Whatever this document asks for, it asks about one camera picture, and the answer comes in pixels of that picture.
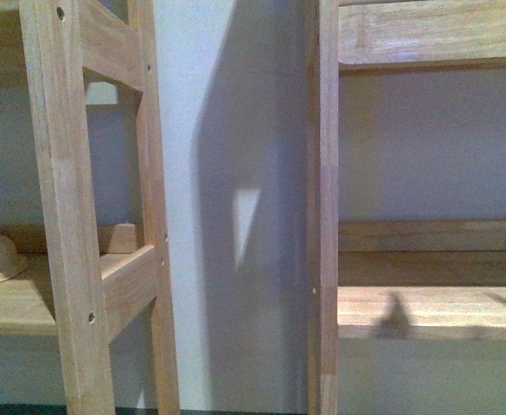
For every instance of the left wooden shelf unit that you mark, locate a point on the left wooden shelf unit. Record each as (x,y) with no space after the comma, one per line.
(100,277)

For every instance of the wooden shelf unit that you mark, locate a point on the wooden shelf unit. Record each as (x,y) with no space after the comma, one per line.
(100,277)
(406,176)

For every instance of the right wooden shelf unit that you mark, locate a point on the right wooden shelf unit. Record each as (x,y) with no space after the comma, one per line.
(406,176)

